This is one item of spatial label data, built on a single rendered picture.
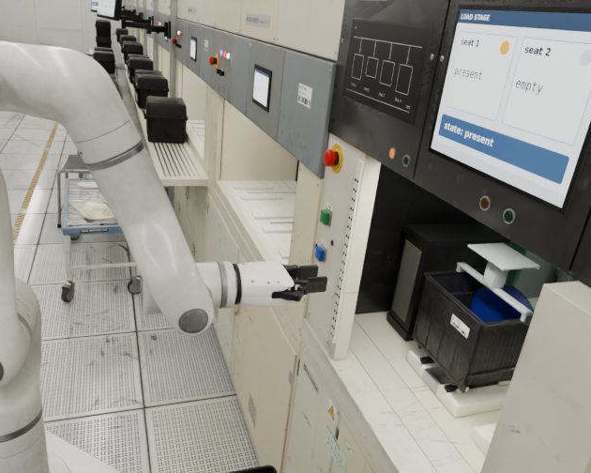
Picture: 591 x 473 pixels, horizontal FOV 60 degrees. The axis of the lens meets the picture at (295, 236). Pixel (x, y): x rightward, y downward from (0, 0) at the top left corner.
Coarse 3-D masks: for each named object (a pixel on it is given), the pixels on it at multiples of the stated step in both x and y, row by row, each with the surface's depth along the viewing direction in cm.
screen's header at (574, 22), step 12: (468, 12) 74; (480, 12) 72; (492, 12) 70; (504, 12) 68; (516, 12) 66; (528, 12) 64; (540, 12) 62; (492, 24) 70; (504, 24) 68; (516, 24) 66; (528, 24) 64; (540, 24) 62; (552, 24) 61; (564, 24) 59; (576, 24) 57; (588, 24) 56
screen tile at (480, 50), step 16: (464, 32) 75; (464, 48) 75; (480, 48) 72; (496, 48) 69; (512, 48) 67; (464, 64) 76; (480, 64) 72; (496, 64) 69; (496, 80) 69; (448, 96) 79; (464, 96) 76; (480, 96) 73; (496, 96) 70; (480, 112) 73; (496, 112) 70
